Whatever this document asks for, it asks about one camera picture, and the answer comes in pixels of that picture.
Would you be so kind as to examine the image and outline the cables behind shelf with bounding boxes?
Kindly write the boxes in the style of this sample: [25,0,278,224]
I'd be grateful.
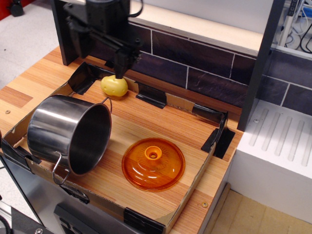
[277,0,312,53]

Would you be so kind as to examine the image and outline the orange transparent pot lid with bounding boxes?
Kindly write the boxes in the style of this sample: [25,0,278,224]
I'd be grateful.
[121,137,185,192]

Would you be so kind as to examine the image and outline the light wooden shelf ledge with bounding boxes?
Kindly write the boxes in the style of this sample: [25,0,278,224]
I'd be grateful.
[130,3,263,57]

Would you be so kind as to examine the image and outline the yellow toy potato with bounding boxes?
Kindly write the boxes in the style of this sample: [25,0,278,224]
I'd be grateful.
[100,75,128,97]

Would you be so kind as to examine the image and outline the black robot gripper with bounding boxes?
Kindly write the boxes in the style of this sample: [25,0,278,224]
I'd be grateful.
[63,0,142,79]

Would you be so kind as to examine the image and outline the stainless steel pot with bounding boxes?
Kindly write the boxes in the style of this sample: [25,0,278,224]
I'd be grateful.
[27,95,112,186]

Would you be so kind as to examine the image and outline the white ribbed drainboard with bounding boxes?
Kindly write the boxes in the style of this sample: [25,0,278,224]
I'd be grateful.
[235,99,312,176]

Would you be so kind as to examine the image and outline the black object on floor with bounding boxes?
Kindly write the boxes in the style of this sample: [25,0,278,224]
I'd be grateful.
[7,0,24,17]

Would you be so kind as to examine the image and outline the dark grey vertical post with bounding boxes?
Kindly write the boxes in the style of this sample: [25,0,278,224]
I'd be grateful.
[237,0,285,131]

